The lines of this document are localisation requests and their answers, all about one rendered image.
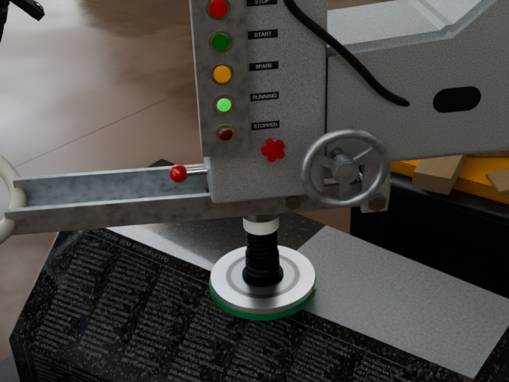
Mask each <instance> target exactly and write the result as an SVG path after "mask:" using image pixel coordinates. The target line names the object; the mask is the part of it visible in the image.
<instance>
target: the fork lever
mask: <svg viewBox="0 0 509 382"><path fill-rule="evenodd" d="M172 167H173V166H166V167H156V168H136V169H126V170H115V171H95V172H85V173H74V174H54V175H44V176H33V177H15V178H13V184H14V188H16V187H18V188H21V189H23V190H24V191H25V192H26V194H27V206H26V208H7V209H5V211H4V214H5V219H10V220H13V221H14V222H15V223H16V224H17V229H16V231H15V232H14V233H13V234H12V236H14V235H24V234H33V233H51V232H60V231H69V230H87V229H96V228H106V227H123V226H133V225H142V224H159V223H169V222H177V221H195V220H204V219H214V218H231V217H241V216H250V215H260V214H277V213H286V212H296V211H313V210H323V209H332V208H328V207H325V206H322V205H320V204H318V203H316V202H315V201H314V200H313V199H311V198H310V197H309V196H308V195H307V194H306V195H299V196H285V197H277V198H270V199H256V200H248V201H241V202H227V203H220V204H217V203H213V201H212V200H211V197H210V193H206V189H205V188H208V180H207V176H206V175H199V176H191V177H187V178H186V179H185V180H184V181H183V182H181V183H176V182H174V181H172V180H171V179H170V175H169V173H170V169H171V168H172ZM358 167H359V169H360V172H359V175H358V178H357V179H358V181H353V182H352V183H349V196H353V195H355V194H357V193H359V192H360V191H361V187H362V171H363V165H359V166H358ZM321 193H322V194H324V195H325V196H329V197H333V198H339V183H325V184H324V187H323V191H322V192H321ZM385 206H386V199H385V197H382V196H380V195H378V194H376V195H375V196H373V197H371V198H370V199H369V203H368V208H369V209H371V210H373V211H375V212H378V211H380V210H382V209H383V208H385Z"/></svg>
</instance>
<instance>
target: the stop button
mask: <svg viewBox="0 0 509 382"><path fill-rule="evenodd" d="M209 9H210V13H211V14H212V15H213V16H214V17H222V16H224V15H225V14H226V13H227V5H226V2H225V1H223V0H214V1H212V3H211V4H210V8H209Z"/></svg>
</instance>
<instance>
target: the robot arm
mask: <svg viewBox="0 0 509 382"><path fill-rule="evenodd" d="M10 2H12V3H13V4H15V5H16V6H17V7H19V8H20V9H22V10H23V11H25V12H26V13H28V15H29V16H31V17H32V18H34V19H36V20H38V21H40V20H41V19H42V18H43V17H44V16H45V12H44V8H43V7H42V5H41V4H40V3H38V2H36V1H34V0H0V43H1V40H2V35H3V31H4V26H5V23H6V21H7V16H8V6H9V5H10Z"/></svg>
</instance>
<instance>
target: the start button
mask: <svg viewBox="0 0 509 382"><path fill-rule="evenodd" d="M211 43H212V46H213V48H214V49H215V50H217V51H223V50H225V49H227V47H228V46H229V43H230V41H229V39H228V37H227V36H226V35H224V34H222V33H219V34H217V35H215V36H214V37H213V39H212V41H211Z"/></svg>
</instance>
